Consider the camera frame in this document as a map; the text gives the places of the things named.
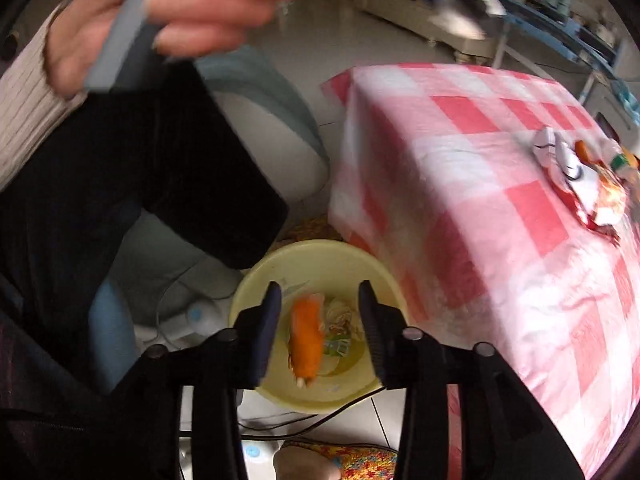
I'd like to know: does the red white snack wrapper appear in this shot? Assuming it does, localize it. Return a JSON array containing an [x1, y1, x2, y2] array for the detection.
[[567, 140, 629, 235]]

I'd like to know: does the pale crumpled wrapper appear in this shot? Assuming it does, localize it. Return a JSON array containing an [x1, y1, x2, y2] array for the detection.
[[324, 297, 367, 336]]

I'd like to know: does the person's left forearm white sleeve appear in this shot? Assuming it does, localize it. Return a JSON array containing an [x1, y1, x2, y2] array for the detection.
[[0, 2, 88, 192]]

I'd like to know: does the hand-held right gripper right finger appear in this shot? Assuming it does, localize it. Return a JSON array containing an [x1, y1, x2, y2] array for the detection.
[[357, 280, 587, 480]]

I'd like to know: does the colourful crochet slipper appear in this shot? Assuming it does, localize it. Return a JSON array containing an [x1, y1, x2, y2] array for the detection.
[[285, 437, 402, 480]]

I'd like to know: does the person's left hand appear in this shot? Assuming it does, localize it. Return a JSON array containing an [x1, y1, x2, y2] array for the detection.
[[46, 0, 334, 99]]

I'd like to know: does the blue patterned cloth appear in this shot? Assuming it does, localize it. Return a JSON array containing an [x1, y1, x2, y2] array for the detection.
[[615, 77, 640, 121]]

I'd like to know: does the person's dark clothing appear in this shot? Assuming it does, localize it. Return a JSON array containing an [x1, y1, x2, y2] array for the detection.
[[0, 175, 151, 480]]

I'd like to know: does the white low cabinet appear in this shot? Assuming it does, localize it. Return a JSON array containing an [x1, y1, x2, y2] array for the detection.
[[337, 0, 506, 61]]

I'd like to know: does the yellow plastic bucket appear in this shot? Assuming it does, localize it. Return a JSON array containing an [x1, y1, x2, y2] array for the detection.
[[228, 239, 411, 416]]

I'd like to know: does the pale blue cloth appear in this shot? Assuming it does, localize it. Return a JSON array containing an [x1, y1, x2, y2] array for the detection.
[[90, 280, 137, 396]]

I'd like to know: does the blue shelf rack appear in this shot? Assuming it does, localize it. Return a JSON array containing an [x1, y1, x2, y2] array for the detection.
[[480, 0, 626, 106]]

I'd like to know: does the person's leg in beige sock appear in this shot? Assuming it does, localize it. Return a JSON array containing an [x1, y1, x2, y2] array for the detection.
[[272, 442, 343, 480]]

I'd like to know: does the orange green snack packet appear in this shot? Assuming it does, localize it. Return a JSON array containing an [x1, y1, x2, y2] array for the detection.
[[607, 147, 640, 182]]

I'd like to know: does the clear plastic bottle green label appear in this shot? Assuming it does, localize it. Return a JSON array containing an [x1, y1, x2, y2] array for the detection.
[[324, 335, 353, 358]]

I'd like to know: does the grey blue round stool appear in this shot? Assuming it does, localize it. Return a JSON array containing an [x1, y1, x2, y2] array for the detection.
[[195, 45, 331, 206]]

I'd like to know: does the white chair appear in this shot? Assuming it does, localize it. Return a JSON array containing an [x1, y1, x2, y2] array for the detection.
[[585, 82, 640, 153]]

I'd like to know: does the pink checked tablecloth table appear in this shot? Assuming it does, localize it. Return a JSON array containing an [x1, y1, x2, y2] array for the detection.
[[320, 62, 640, 479]]

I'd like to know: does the orange snack wrapper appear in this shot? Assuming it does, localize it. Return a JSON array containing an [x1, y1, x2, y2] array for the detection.
[[287, 294, 326, 389]]

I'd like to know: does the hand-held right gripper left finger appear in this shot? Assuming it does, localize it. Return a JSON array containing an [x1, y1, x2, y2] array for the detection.
[[100, 281, 283, 480]]

